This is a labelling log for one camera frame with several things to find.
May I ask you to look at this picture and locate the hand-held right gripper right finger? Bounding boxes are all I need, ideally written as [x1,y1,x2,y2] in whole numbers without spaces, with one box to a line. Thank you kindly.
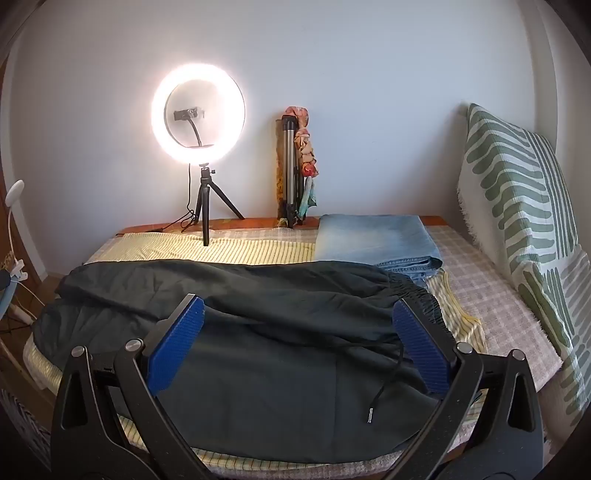
[383,298,546,480]

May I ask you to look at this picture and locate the small black tripod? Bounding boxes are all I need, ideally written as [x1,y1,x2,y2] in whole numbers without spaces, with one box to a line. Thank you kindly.
[194,163,245,247]

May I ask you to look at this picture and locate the black pants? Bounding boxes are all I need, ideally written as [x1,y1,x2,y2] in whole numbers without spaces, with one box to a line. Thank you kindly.
[31,258,458,464]

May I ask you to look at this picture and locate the black power cable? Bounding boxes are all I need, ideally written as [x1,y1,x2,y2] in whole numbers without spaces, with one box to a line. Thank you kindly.
[148,164,198,234]

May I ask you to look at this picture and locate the folded silver tripod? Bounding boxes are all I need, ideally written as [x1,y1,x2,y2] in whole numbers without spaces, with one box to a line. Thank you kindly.
[276,116,311,228]

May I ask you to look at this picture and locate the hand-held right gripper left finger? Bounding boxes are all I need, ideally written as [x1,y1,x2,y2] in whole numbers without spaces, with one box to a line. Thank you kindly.
[50,294,218,480]

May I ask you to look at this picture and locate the white clip lamp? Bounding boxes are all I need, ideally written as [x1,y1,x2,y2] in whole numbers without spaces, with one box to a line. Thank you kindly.
[4,180,28,282]

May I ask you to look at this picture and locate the wooden bed frame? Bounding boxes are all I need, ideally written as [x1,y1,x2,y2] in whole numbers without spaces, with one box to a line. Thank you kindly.
[115,215,450,237]

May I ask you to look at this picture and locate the black phone holder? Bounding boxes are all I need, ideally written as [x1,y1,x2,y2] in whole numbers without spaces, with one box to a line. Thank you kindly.
[172,107,206,147]

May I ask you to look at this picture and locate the white ring light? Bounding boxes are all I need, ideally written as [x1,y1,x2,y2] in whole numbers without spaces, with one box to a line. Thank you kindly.
[151,63,246,164]

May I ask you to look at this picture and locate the folded blue jeans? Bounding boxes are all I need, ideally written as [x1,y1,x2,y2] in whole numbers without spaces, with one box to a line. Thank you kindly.
[314,213,444,287]

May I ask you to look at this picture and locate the colourful patterned cloth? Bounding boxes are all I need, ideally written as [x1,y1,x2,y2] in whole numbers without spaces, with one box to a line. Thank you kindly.
[285,106,319,220]

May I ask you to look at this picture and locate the green patterned white pillow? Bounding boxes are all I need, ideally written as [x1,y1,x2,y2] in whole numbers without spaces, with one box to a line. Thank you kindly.
[457,102,591,416]

